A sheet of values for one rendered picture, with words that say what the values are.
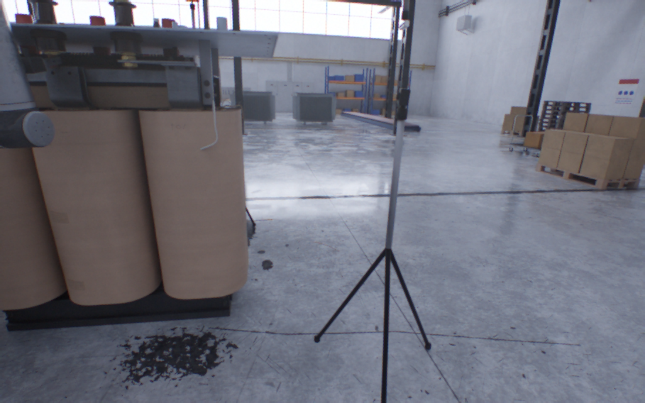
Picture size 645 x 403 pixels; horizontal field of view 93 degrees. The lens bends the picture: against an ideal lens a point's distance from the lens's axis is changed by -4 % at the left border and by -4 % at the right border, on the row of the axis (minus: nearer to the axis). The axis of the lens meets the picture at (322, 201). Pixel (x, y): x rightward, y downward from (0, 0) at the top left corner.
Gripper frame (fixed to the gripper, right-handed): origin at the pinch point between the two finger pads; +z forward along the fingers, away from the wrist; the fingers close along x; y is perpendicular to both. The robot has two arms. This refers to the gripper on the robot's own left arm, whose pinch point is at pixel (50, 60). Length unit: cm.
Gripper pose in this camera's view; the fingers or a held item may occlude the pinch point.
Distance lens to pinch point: 159.6
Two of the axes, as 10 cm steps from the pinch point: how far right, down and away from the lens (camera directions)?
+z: 1.7, -5.0, 8.5
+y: -0.1, -8.7, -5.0
